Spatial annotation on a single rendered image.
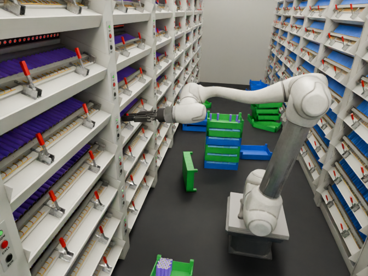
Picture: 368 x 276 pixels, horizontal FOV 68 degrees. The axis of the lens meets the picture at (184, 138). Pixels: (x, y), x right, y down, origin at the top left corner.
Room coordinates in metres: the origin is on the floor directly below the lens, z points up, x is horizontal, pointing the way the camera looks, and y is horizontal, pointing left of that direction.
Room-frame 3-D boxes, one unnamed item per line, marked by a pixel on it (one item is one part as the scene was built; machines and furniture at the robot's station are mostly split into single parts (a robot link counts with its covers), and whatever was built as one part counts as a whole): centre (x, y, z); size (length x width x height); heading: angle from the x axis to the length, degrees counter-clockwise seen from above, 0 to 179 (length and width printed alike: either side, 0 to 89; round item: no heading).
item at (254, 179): (1.26, -0.43, 0.40); 0.18 x 0.16 x 0.22; 168
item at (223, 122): (2.21, -0.35, 0.44); 0.30 x 0.20 x 0.08; 87
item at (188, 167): (1.90, -0.05, 0.10); 0.30 x 0.08 x 0.20; 7
